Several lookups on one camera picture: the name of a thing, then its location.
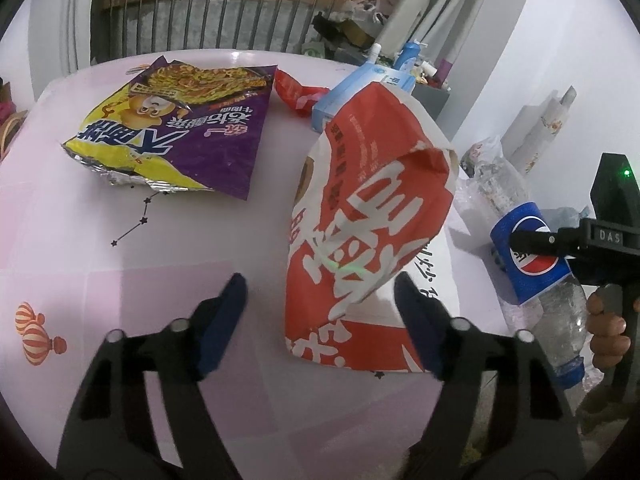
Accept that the clear Pepsi plastic bottle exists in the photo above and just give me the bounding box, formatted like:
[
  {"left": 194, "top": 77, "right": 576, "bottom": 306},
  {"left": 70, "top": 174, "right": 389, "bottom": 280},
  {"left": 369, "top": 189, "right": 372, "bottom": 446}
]
[{"left": 454, "top": 136, "right": 587, "bottom": 390}]

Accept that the red white paper food bag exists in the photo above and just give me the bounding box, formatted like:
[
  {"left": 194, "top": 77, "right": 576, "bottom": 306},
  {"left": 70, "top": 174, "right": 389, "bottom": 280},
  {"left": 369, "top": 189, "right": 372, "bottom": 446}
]
[{"left": 284, "top": 82, "right": 459, "bottom": 373}]

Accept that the blue white carton box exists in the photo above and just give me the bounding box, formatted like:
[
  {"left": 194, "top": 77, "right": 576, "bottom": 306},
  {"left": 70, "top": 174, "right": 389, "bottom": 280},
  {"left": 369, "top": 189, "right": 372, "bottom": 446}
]
[{"left": 311, "top": 44, "right": 416, "bottom": 133}]

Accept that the purple yellow noodle snack bag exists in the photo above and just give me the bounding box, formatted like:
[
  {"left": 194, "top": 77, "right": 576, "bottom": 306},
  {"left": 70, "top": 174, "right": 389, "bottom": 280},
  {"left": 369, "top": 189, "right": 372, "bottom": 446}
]
[{"left": 63, "top": 56, "right": 277, "bottom": 200}]

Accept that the person's right hand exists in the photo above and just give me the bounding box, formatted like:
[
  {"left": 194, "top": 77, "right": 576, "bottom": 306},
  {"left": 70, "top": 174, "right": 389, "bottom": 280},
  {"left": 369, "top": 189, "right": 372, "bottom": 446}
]
[{"left": 586, "top": 287, "right": 631, "bottom": 372}]

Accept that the grey storage cabinet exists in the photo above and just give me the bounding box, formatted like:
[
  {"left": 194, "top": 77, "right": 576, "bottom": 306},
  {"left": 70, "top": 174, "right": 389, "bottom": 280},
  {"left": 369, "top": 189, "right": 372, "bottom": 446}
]
[{"left": 412, "top": 84, "right": 450, "bottom": 122}]

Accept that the blue white lotion bottle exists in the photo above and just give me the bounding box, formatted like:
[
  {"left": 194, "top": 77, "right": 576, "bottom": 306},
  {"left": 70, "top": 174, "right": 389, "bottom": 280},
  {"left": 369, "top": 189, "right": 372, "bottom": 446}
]
[{"left": 393, "top": 40, "right": 421, "bottom": 73}]

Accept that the small red wrapper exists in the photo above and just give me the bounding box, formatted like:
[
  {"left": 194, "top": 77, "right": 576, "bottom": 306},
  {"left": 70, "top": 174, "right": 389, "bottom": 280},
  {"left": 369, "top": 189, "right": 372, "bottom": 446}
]
[{"left": 273, "top": 68, "right": 329, "bottom": 117}]

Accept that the metal balcony railing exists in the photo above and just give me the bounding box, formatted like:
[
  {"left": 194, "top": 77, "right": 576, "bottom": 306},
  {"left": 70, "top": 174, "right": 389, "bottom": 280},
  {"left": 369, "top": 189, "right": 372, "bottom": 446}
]
[{"left": 91, "top": 0, "right": 352, "bottom": 62}]

